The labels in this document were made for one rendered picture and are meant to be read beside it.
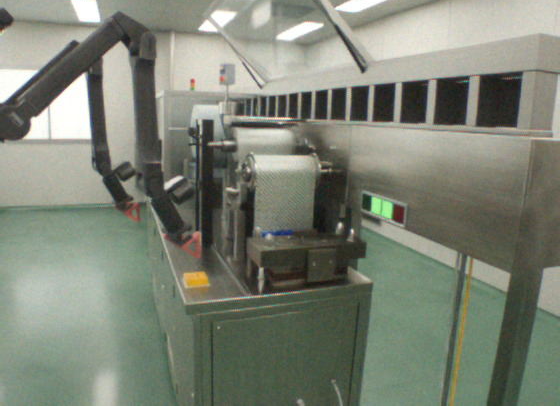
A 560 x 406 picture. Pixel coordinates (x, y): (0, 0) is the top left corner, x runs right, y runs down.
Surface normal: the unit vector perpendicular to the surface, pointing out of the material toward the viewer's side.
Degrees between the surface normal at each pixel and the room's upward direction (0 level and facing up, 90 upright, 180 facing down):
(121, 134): 90
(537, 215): 90
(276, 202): 90
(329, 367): 90
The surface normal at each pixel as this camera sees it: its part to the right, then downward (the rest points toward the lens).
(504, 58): -0.94, 0.03
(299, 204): 0.34, 0.18
